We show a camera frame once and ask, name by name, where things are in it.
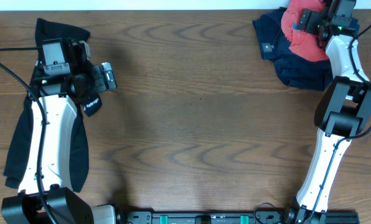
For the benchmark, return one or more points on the black t-shirt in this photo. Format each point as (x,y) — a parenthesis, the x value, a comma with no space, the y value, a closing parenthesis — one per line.
(19,149)

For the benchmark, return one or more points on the red soccer t-shirt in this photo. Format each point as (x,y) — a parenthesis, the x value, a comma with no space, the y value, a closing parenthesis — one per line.
(302,43)

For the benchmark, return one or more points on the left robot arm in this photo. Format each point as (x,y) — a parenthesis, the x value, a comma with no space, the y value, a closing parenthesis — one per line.
(45,194)

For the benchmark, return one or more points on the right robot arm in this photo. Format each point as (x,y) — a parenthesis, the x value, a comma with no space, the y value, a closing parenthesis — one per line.
(342,115)

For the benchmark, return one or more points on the folded navy blue clothes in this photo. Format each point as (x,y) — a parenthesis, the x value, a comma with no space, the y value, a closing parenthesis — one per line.
(291,69)

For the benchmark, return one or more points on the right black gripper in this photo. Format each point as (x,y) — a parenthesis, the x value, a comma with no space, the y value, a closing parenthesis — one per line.
(305,18)

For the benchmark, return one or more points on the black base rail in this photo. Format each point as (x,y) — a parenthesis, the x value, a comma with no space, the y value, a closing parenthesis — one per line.
(204,217)

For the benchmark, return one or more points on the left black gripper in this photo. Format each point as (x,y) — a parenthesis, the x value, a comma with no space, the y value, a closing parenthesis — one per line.
(56,69)

